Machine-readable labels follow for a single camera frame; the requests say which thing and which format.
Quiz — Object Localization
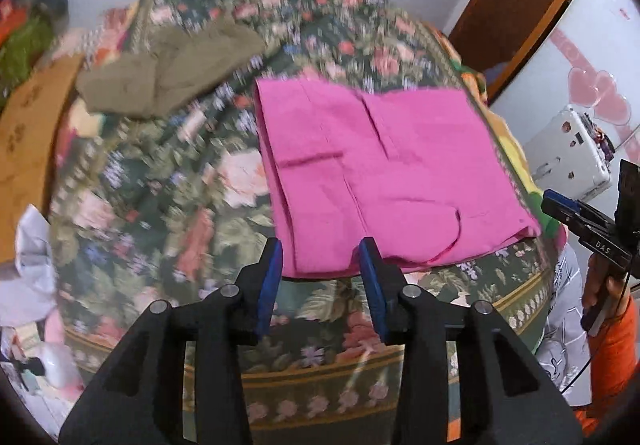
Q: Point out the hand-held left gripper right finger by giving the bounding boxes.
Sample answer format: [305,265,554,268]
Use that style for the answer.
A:
[359,236,584,445]

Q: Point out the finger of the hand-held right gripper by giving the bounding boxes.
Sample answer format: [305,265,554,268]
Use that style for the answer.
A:
[555,217,633,267]
[541,190,620,232]

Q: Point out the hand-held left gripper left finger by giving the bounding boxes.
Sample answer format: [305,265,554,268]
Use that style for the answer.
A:
[59,237,284,445]

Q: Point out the pink pants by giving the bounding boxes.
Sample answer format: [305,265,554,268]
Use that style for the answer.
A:
[253,77,544,277]

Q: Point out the person's right forearm orange sleeve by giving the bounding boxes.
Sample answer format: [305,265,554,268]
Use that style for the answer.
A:
[574,295,640,431]

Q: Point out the olive green pants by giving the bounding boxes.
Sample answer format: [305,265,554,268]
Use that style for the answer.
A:
[76,17,267,120]

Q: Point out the person's right hand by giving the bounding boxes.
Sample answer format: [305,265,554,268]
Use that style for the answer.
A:
[580,249,629,332]

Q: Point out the white sewing machine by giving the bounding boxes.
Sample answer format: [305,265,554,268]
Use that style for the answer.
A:
[522,105,614,202]

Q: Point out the white printed cloth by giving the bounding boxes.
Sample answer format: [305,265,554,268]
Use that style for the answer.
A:
[534,229,597,397]

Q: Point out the floral printed blanket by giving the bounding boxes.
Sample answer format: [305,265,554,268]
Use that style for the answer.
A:
[47,0,572,442]

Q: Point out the brown wooden door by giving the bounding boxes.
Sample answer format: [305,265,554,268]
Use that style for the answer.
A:
[446,0,599,106]

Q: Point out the white pink plastic object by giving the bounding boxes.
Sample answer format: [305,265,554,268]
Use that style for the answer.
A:
[27,340,85,392]

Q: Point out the white crumpled cloth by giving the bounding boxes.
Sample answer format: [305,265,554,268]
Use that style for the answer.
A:
[0,204,59,327]

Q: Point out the brown cardboard box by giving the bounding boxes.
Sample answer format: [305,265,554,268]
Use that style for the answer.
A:
[0,52,87,267]

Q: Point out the green fuzzy cloth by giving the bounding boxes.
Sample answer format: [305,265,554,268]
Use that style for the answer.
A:
[0,15,57,102]

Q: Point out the thin black cable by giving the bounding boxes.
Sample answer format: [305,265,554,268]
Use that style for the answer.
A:
[559,270,632,397]

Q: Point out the pink heart wall decoration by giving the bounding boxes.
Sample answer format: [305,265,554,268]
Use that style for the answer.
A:
[549,29,637,126]

